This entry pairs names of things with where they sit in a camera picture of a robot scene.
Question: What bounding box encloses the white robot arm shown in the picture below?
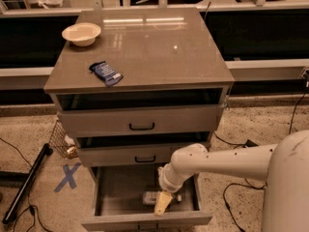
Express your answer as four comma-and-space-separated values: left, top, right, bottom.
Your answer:
154, 130, 309, 232

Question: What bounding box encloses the wire mesh basket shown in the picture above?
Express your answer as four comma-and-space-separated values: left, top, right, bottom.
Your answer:
49, 120, 77, 159

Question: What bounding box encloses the black floor cable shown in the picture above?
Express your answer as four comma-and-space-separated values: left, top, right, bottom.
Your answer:
212, 80, 309, 232
0, 136, 52, 232

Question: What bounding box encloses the black power adapter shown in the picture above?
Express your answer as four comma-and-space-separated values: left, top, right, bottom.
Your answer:
243, 139, 257, 148

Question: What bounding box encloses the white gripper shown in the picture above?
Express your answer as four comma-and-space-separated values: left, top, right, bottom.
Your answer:
154, 163, 187, 217

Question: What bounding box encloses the grey drawer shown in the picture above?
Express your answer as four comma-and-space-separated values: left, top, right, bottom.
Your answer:
82, 163, 211, 232
58, 105, 223, 137
77, 142, 192, 167

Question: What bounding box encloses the grey bottom drawer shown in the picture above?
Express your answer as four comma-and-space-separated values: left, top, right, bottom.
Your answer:
82, 163, 211, 232

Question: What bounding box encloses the grey top drawer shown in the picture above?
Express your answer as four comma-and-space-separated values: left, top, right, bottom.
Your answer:
58, 105, 223, 137

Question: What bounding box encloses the black left floor bar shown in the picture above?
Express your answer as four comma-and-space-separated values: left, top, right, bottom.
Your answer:
2, 143, 53, 224

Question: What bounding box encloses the black floor cable left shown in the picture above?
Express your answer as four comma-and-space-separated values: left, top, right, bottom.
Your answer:
0, 136, 52, 232

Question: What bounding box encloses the blue snack packet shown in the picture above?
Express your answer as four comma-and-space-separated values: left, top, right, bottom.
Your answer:
89, 61, 124, 87

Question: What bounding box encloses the white paper bowl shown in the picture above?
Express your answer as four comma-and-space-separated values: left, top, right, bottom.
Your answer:
62, 22, 101, 46

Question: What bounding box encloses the black floor cable right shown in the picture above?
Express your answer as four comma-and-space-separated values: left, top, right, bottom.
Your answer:
212, 80, 309, 232

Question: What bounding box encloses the grey drawer cabinet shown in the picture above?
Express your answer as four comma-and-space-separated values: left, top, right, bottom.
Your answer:
43, 7, 236, 232

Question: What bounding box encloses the blue tape cross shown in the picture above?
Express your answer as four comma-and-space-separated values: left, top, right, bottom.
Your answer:
54, 162, 81, 192

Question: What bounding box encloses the grey middle drawer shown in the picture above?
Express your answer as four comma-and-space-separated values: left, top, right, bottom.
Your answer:
77, 142, 192, 167

